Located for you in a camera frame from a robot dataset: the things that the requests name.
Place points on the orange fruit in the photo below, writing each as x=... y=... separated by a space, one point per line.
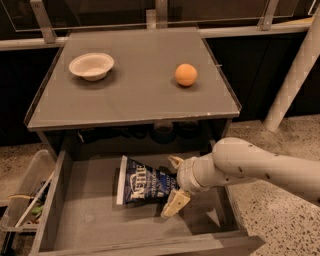
x=186 y=75

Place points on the open grey top drawer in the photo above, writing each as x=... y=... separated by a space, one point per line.
x=81 y=216

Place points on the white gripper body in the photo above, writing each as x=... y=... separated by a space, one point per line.
x=186 y=176

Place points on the metal railing with glass panel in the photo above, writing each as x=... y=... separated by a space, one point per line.
x=36 y=24

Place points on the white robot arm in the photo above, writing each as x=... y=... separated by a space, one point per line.
x=233 y=161

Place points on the clear plastic bin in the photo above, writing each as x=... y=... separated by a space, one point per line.
x=26 y=203

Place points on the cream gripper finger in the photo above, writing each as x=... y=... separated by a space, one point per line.
x=175 y=161
x=177 y=200

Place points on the white paper bowl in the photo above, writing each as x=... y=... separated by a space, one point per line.
x=91 y=66

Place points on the blue Kettle chip bag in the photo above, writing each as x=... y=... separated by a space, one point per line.
x=138 y=182

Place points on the grey cabinet with counter top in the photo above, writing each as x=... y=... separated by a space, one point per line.
x=139 y=90

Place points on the white diagonal post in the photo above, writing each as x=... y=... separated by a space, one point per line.
x=301 y=66

